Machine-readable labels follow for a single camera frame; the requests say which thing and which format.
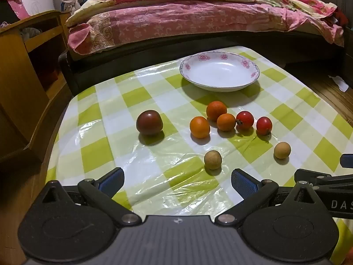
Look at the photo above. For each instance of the tan longan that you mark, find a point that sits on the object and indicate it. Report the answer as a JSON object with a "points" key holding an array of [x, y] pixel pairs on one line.
{"points": [[282, 150], [213, 159]]}

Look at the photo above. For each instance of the white floral plate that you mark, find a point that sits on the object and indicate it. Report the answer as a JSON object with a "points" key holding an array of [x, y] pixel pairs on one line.
{"points": [[219, 70]]}

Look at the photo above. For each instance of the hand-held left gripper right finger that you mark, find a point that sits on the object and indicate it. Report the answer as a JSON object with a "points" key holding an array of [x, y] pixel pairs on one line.
{"points": [[244, 184]]}

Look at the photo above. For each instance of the white paper scrap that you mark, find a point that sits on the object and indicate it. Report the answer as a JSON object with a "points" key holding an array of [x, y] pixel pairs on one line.
{"points": [[339, 82]]}

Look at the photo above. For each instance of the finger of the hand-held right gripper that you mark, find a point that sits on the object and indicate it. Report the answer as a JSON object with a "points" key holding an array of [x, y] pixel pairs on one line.
{"points": [[347, 161], [317, 177]]}

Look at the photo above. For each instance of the pink floral quilt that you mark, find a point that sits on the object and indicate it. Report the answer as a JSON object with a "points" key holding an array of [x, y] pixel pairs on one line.
{"points": [[179, 19]]}

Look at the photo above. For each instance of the red cherry tomato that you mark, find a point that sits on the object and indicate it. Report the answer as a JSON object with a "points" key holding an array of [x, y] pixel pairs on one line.
{"points": [[245, 119], [264, 125]]}

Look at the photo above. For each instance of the dark red tomato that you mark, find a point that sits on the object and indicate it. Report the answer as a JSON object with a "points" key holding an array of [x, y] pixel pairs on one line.
{"points": [[149, 122]]}

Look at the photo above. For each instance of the dark bed frame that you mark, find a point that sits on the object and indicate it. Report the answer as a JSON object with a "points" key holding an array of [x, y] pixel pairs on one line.
{"points": [[82, 71]]}

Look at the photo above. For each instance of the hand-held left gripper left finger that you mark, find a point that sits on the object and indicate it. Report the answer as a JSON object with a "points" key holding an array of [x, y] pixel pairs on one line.
{"points": [[112, 182]]}

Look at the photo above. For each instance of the green checked tablecloth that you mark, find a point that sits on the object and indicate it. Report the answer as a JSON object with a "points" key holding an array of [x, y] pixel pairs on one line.
{"points": [[124, 102]]}

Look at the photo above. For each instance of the wooden cabinet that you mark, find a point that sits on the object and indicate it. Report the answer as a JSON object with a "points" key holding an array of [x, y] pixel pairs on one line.
{"points": [[19, 88]]}

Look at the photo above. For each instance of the small orange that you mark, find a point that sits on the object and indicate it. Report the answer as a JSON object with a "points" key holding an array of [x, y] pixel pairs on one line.
{"points": [[215, 109], [226, 122], [200, 127]]}

